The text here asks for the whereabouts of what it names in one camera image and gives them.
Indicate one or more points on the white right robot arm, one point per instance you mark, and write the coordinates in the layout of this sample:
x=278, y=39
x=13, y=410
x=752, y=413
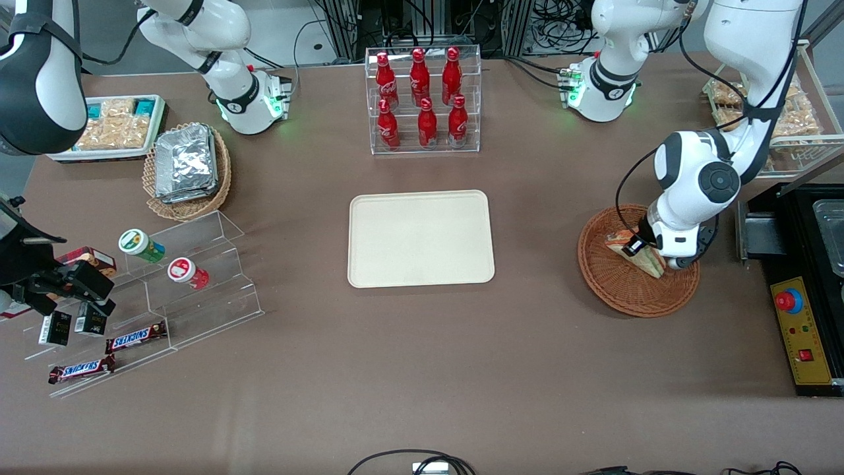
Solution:
x=231, y=86

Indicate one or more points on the red cola bottle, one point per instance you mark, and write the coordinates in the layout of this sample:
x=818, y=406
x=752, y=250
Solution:
x=386, y=82
x=419, y=78
x=427, y=125
x=457, y=122
x=388, y=126
x=452, y=76

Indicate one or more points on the green lidded cup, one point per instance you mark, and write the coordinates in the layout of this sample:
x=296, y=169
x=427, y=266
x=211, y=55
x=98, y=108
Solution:
x=138, y=244

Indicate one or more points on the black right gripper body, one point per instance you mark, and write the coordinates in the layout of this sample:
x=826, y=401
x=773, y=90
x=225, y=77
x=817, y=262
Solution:
x=20, y=260

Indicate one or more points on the black machine base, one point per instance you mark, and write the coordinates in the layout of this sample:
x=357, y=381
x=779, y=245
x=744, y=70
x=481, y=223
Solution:
x=798, y=231

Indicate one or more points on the light oval wicker basket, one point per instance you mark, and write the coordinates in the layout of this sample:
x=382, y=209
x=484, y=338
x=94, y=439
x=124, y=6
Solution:
x=191, y=210

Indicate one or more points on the yellow control panel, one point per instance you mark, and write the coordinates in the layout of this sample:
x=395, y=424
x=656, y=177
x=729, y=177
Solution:
x=808, y=343

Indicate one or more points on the clear acrylic bottle rack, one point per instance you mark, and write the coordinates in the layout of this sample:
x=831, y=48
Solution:
x=425, y=148

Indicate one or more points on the red emergency stop button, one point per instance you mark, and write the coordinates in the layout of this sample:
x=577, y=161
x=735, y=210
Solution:
x=786, y=301

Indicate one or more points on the teal snack packet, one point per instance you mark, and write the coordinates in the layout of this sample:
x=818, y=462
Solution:
x=96, y=111
x=144, y=106

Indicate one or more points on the white rectangular snack tray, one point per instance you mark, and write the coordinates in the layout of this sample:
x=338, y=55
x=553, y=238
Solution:
x=59, y=155

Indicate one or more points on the Snickers chocolate bar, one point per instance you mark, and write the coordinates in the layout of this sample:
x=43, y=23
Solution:
x=135, y=337
x=80, y=369

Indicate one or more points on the brown chocolate box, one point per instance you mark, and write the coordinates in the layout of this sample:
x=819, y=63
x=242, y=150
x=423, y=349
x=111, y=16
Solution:
x=95, y=257

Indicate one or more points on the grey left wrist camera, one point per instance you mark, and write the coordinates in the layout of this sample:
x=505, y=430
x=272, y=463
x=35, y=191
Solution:
x=707, y=241

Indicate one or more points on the cream plastic tray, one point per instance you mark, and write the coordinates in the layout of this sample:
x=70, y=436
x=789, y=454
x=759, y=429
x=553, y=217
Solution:
x=421, y=239

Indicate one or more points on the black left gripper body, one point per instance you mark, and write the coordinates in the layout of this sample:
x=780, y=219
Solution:
x=641, y=239

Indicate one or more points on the small white device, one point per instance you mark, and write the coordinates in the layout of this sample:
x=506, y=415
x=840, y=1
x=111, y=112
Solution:
x=430, y=468

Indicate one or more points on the clear bag of crackers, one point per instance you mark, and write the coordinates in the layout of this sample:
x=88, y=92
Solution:
x=119, y=107
x=112, y=134

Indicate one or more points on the triangle sandwich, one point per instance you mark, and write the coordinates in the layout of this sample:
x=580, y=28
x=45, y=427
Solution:
x=649, y=265

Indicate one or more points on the clear metal pan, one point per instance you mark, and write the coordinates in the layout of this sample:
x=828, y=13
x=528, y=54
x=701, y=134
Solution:
x=832, y=234

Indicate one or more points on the silver foil bag stack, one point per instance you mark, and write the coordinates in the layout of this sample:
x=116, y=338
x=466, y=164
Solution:
x=186, y=161

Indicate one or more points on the clear acrylic step shelf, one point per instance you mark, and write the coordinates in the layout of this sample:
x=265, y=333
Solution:
x=211, y=303

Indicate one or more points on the brown round wicker basket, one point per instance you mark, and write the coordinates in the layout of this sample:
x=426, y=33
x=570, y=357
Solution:
x=626, y=293

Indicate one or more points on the small black box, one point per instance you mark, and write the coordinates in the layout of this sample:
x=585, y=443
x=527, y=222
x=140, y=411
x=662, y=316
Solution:
x=55, y=328
x=90, y=321

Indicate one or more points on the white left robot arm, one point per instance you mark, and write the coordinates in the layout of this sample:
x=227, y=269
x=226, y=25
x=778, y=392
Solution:
x=699, y=185

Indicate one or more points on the red lidded cup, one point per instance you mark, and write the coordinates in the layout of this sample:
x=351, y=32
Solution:
x=184, y=272

